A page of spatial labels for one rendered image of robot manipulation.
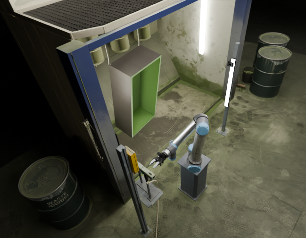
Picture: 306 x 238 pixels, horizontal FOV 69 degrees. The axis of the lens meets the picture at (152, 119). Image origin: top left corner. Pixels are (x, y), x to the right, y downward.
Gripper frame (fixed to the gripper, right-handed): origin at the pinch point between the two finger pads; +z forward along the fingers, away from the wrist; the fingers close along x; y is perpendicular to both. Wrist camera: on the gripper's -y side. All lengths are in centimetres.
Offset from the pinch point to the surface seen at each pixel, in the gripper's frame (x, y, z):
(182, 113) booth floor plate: 99, 105, -176
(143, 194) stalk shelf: -1.7, 30.3, 18.8
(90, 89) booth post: 47, -83, 15
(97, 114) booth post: 47, -56, 17
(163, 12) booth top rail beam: 47, -118, -82
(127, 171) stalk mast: -3.5, -27.6, 30.0
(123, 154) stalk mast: -2, -48, 28
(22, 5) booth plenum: 191, -126, -6
